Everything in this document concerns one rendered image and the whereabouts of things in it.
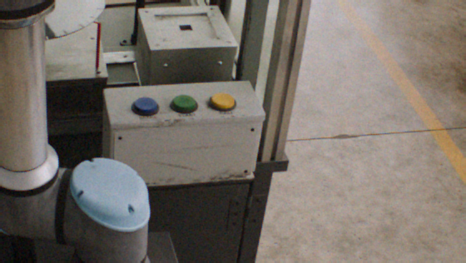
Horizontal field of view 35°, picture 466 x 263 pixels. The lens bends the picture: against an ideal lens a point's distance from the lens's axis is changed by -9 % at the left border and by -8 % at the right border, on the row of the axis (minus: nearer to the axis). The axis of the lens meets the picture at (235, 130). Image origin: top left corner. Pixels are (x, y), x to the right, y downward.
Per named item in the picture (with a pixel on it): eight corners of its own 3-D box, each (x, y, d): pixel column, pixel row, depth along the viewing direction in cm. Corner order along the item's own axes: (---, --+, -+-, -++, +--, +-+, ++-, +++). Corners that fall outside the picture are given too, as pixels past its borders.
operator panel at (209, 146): (240, 143, 158) (249, 80, 150) (255, 179, 150) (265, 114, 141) (101, 152, 151) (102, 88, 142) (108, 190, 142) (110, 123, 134)
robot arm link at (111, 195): (142, 279, 112) (144, 213, 105) (57, 262, 112) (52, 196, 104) (153, 225, 122) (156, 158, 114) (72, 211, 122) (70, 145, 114)
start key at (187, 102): (191, 102, 143) (192, 93, 142) (196, 116, 140) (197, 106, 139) (170, 104, 142) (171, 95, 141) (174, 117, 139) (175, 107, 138)
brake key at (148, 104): (154, 105, 141) (154, 96, 140) (157, 118, 138) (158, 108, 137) (132, 106, 140) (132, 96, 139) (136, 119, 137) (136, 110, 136)
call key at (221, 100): (230, 101, 145) (230, 91, 144) (235, 113, 142) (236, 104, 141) (208, 101, 144) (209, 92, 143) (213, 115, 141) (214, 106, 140)
